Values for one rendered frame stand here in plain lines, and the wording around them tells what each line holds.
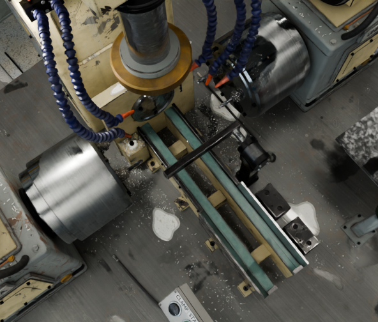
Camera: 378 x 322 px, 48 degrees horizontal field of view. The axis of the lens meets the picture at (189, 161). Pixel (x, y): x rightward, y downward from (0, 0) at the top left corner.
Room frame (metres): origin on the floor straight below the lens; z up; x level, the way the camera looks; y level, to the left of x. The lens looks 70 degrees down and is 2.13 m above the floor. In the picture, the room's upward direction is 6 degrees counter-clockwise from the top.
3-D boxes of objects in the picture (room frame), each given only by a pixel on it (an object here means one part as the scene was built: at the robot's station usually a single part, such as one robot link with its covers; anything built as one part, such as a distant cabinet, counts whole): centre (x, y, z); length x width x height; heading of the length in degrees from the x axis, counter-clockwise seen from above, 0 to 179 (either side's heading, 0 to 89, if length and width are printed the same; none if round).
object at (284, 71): (0.68, -0.25, 1.04); 0.41 x 0.25 x 0.25; 121
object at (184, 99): (0.64, 0.12, 0.97); 0.30 x 0.11 x 0.34; 121
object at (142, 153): (0.51, 0.17, 0.86); 0.07 x 0.06 x 0.12; 121
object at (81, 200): (0.33, 0.34, 1.04); 0.37 x 0.25 x 0.25; 121
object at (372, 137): (0.43, -0.63, 0.86); 0.27 x 0.24 x 0.12; 121
